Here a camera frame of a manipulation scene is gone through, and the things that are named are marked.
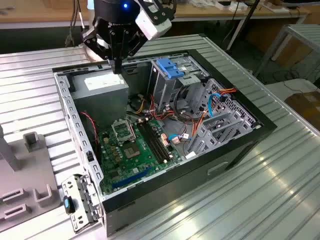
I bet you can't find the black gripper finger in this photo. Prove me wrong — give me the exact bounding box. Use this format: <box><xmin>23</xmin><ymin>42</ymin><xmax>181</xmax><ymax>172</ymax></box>
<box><xmin>117</xmin><ymin>30</ymin><xmax>148</xmax><ymax>75</ymax></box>
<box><xmin>81</xmin><ymin>26</ymin><xmax>118</xmax><ymax>75</ymax></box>

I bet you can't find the orange red yellow power wire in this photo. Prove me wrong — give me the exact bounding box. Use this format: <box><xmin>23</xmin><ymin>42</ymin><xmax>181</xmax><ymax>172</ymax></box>
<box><xmin>191</xmin><ymin>87</ymin><xmax>237</xmax><ymax>141</ymax></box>

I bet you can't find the metal disk bay cage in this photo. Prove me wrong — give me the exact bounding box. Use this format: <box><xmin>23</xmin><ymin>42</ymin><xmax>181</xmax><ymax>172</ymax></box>
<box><xmin>186</xmin><ymin>78</ymin><xmax>262</xmax><ymax>161</ymax></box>

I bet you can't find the blue plastic drive latch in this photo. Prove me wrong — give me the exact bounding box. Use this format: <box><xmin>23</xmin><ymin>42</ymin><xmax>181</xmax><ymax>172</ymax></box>
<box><xmin>155</xmin><ymin>57</ymin><xmax>185</xmax><ymax>80</ymax></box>

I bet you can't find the metal optical drive cage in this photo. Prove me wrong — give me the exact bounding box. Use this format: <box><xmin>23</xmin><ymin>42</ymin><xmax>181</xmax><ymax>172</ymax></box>
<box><xmin>147</xmin><ymin>56</ymin><xmax>210</xmax><ymax>113</ymax></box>

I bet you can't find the wooden desk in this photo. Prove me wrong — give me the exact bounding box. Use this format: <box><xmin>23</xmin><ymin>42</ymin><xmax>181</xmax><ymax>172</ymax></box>
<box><xmin>0</xmin><ymin>0</ymin><xmax>91</xmax><ymax>30</ymax></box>
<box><xmin>172</xmin><ymin>0</ymin><xmax>312</xmax><ymax>25</ymax></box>

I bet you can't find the grey power supply unit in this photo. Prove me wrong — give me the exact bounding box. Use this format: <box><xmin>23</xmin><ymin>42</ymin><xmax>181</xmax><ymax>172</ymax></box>
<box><xmin>71</xmin><ymin>71</ymin><xmax>130</xmax><ymax>130</ymax></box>

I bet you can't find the metal socket cover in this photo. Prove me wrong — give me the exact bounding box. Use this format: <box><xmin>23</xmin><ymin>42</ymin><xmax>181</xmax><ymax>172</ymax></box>
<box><xmin>111</xmin><ymin>120</ymin><xmax>137</xmax><ymax>145</ymax></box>

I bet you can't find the black RAM slot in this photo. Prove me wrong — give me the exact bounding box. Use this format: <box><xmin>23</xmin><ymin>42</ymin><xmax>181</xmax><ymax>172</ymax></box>
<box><xmin>144</xmin><ymin>121</ymin><xmax>170</xmax><ymax>161</ymax></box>
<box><xmin>139</xmin><ymin>122</ymin><xmax>166</xmax><ymax>163</ymax></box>
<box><xmin>147</xmin><ymin>121</ymin><xmax>174</xmax><ymax>160</ymax></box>
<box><xmin>136</xmin><ymin>122</ymin><xmax>162</xmax><ymax>164</ymax></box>

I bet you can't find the CPU socket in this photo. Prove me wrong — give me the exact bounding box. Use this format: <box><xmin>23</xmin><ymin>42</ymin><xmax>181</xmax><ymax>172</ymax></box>
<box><xmin>121</xmin><ymin>140</ymin><xmax>141</xmax><ymax>160</ymax></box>

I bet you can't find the white small box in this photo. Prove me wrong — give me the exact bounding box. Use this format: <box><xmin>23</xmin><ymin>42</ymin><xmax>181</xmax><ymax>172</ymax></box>
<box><xmin>228</xmin><ymin>1</ymin><xmax>248</xmax><ymax>13</ymax></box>

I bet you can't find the black stand pole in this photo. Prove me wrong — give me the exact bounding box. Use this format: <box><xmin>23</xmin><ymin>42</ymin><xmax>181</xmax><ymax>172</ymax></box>
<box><xmin>226</xmin><ymin>0</ymin><xmax>261</xmax><ymax>51</ymax></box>

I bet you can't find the green motherboard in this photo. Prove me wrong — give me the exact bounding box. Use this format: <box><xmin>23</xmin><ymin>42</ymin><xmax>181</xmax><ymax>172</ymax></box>
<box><xmin>96</xmin><ymin>117</ymin><xmax>182</xmax><ymax>195</ymax></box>

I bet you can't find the blue expansion slot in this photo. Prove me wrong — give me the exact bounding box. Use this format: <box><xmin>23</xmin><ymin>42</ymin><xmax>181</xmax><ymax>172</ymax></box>
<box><xmin>111</xmin><ymin>166</ymin><xmax>153</xmax><ymax>190</ymax></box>

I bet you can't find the grey parts rack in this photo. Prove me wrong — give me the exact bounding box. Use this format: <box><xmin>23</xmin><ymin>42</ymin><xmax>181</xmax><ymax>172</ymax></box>
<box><xmin>0</xmin><ymin>123</ymin><xmax>63</xmax><ymax>226</ymax></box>

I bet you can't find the black open PC case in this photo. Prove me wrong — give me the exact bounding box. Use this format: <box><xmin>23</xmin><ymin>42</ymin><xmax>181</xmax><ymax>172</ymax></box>
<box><xmin>51</xmin><ymin>48</ymin><xmax>278</xmax><ymax>238</ymax></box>

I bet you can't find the cardboard box under table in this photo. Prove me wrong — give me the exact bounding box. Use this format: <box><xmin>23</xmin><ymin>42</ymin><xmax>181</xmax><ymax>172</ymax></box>
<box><xmin>246</xmin><ymin>24</ymin><xmax>313</xmax><ymax>66</ymax></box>

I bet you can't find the blue black latch clip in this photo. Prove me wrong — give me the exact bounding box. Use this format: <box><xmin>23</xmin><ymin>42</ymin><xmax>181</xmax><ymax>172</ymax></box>
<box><xmin>63</xmin><ymin>195</ymin><xmax>76</xmax><ymax>214</ymax></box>

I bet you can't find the brown flat cardboard box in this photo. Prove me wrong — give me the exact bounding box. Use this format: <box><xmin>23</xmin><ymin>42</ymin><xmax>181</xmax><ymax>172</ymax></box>
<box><xmin>284</xmin><ymin>91</ymin><xmax>320</xmax><ymax>126</ymax></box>

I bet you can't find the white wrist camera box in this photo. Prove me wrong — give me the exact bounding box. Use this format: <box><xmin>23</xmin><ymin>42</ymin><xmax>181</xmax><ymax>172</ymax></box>
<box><xmin>134</xmin><ymin>8</ymin><xmax>173</xmax><ymax>41</ymax></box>

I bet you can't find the black hanging cable bundle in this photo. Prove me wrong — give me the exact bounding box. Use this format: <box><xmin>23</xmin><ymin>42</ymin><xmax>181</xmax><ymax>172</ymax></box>
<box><xmin>65</xmin><ymin>0</ymin><xmax>86</xmax><ymax>48</ymax></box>

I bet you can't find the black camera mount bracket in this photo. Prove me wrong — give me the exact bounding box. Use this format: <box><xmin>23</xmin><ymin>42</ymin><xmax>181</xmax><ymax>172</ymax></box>
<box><xmin>141</xmin><ymin>0</ymin><xmax>177</xmax><ymax>26</ymax></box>

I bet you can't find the black cable loop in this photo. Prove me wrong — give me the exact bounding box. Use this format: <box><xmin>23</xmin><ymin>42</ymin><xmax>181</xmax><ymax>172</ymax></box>
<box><xmin>174</xmin><ymin>86</ymin><xmax>200</xmax><ymax>124</ymax></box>

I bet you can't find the red black yellow wire harness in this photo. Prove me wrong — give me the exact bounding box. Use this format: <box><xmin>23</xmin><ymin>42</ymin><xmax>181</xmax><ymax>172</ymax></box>
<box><xmin>148</xmin><ymin>93</ymin><xmax>177</xmax><ymax>122</ymax></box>

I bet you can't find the red black twisted wire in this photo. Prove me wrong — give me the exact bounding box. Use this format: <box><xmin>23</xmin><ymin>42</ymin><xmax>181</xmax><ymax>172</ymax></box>
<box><xmin>79</xmin><ymin>111</ymin><xmax>99</xmax><ymax>146</ymax></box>

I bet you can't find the blue SATA wire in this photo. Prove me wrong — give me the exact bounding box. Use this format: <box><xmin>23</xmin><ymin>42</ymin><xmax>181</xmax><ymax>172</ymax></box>
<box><xmin>167</xmin><ymin>91</ymin><xmax>222</xmax><ymax>145</ymax></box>

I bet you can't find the metal rear slot bracket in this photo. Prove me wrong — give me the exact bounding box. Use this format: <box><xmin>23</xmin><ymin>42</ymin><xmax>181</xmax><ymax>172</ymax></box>
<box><xmin>61</xmin><ymin>173</ymin><xmax>105</xmax><ymax>235</ymax></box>

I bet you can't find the metal frame table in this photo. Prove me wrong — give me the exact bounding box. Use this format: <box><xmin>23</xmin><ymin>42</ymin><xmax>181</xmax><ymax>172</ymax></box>
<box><xmin>254</xmin><ymin>23</ymin><xmax>320</xmax><ymax>83</ymax></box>

